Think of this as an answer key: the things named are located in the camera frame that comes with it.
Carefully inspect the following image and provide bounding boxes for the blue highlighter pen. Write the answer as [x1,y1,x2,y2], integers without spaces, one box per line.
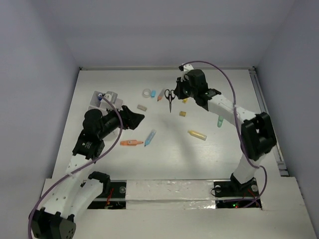
[144,129,157,147]

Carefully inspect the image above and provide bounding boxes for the white compartment organizer box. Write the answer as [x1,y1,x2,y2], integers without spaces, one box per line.
[88,91,123,115]

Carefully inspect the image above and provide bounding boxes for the grey eraser block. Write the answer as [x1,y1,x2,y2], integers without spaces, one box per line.
[137,105,147,112]

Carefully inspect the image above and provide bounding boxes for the green highlighter pen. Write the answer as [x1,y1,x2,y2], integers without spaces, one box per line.
[217,116,224,128]

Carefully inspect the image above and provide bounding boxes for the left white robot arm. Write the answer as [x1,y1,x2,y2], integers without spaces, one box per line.
[28,106,145,239]

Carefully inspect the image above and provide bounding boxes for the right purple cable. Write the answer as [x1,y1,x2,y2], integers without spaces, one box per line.
[183,60,269,209]

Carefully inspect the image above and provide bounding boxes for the orange highlighter pen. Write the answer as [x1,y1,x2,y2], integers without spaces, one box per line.
[120,140,144,146]

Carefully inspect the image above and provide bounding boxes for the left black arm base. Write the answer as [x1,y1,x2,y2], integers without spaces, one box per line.
[88,171,127,210]

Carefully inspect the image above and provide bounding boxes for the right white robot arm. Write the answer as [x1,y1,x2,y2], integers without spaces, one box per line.
[174,64,277,195]

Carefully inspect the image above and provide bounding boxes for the clear tape roll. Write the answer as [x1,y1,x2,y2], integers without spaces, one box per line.
[142,89,152,98]

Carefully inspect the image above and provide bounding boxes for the silver taped front board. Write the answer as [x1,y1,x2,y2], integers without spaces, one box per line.
[125,180,216,210]

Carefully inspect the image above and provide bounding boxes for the purple cable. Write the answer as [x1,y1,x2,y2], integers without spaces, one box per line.
[183,60,269,209]
[27,96,123,239]

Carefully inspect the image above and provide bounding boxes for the orange tip clear highlighter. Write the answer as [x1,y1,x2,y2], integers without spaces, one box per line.
[157,88,165,101]

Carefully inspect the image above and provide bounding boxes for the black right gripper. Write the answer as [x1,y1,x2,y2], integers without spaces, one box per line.
[173,76,197,100]

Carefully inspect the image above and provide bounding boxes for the yellow highlighter pen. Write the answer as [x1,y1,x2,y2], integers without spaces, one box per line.
[187,130,207,141]

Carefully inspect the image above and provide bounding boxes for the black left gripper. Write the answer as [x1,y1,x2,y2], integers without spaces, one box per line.
[98,103,144,139]

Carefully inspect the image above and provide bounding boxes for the black handled scissors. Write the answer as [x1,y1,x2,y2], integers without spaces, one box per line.
[164,89,175,113]

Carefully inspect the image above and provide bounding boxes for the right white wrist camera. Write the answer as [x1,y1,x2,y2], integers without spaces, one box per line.
[178,64,194,73]

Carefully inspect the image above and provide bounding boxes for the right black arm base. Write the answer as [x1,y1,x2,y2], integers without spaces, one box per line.
[210,175,262,209]

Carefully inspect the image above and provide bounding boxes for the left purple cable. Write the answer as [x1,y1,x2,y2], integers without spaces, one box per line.
[27,96,123,239]

